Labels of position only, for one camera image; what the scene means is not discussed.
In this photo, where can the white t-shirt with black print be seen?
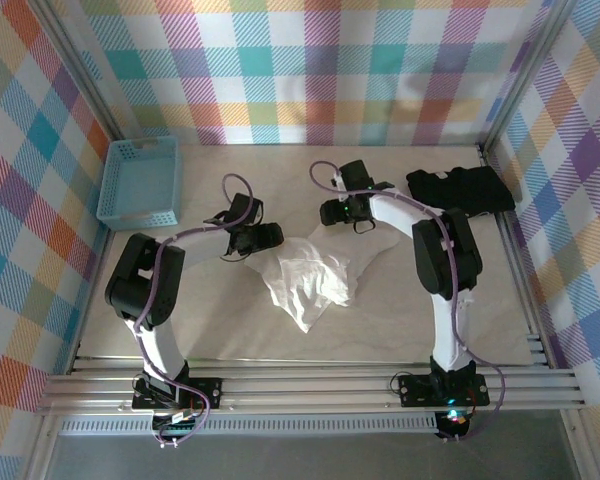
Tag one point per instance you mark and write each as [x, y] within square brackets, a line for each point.
[305, 285]

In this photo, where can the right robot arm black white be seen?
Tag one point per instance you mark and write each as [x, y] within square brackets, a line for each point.
[450, 340]

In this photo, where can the black base plate right arm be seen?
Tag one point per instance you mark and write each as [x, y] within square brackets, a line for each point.
[415, 390]

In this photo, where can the black base plate left arm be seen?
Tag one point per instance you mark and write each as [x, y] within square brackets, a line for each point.
[205, 392]

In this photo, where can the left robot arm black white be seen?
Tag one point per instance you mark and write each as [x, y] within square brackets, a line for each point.
[160, 350]

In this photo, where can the folded black t-shirt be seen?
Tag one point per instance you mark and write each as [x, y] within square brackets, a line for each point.
[460, 192]

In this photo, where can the blue plastic basket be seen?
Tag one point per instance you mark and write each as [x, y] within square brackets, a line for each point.
[140, 185]

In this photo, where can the aluminium mounting rail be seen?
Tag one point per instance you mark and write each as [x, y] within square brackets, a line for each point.
[305, 385]

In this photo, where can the aluminium frame post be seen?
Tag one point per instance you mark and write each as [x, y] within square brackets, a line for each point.
[86, 75]
[525, 75]

